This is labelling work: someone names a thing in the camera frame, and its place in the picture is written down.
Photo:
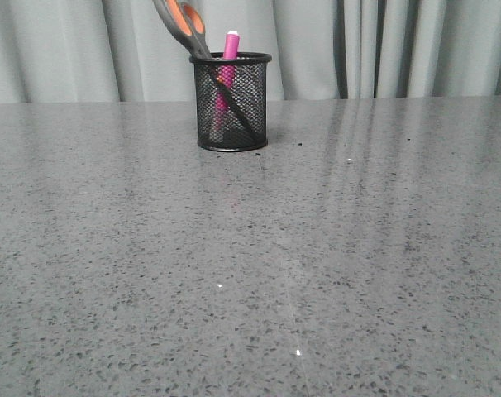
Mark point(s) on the grey curtain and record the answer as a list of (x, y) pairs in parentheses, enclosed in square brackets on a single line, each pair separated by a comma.
[(110, 51)]

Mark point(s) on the pink marker pen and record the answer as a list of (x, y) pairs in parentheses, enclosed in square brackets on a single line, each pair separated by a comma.
[(226, 74)]

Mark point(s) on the black mesh pen cup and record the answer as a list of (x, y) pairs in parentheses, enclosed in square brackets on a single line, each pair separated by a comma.
[(245, 127)]

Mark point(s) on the orange grey scissors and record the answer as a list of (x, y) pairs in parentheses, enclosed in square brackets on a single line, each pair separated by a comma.
[(185, 25)]

